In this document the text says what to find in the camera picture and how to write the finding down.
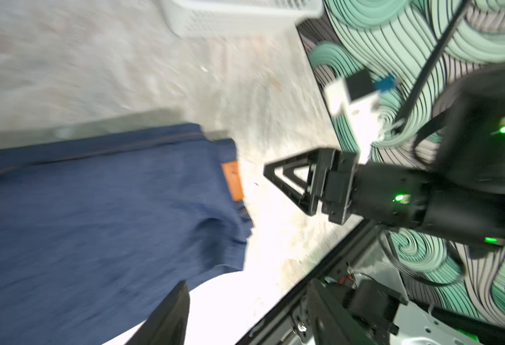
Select white perforated plastic basket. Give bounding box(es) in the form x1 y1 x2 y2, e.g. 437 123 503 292
157 0 324 37

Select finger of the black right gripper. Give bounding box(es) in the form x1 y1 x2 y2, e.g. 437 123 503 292
263 148 334 216

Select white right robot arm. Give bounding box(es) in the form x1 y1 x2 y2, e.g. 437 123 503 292
264 63 505 250

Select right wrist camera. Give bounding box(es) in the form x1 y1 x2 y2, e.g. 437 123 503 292
322 69 395 164

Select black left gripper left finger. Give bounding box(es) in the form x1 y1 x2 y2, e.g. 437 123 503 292
125 280 190 345

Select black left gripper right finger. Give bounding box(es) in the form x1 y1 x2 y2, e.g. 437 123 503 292
307 280 375 345

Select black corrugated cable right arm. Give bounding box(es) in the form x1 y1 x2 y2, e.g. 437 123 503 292
394 0 473 126

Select dark blue denim trousers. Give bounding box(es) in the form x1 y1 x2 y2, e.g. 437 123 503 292
0 124 252 344

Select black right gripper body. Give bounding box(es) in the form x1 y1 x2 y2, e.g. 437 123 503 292
317 149 429 229

